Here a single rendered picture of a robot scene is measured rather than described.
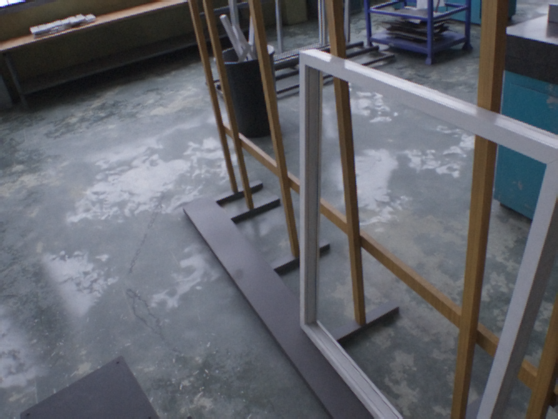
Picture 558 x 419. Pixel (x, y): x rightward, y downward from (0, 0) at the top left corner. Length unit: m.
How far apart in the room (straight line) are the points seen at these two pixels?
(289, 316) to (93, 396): 1.38
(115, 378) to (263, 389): 1.05
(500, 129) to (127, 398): 1.25
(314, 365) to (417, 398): 0.50
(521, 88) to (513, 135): 1.88
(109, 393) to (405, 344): 1.54
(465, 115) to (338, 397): 1.49
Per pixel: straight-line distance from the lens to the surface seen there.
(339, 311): 2.79
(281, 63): 6.43
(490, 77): 1.33
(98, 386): 1.64
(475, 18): 7.92
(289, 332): 2.65
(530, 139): 1.21
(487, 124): 1.28
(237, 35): 4.75
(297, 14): 9.18
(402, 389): 2.46
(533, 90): 3.06
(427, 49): 6.36
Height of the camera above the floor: 2.00
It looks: 32 degrees down
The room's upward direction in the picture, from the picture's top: 10 degrees counter-clockwise
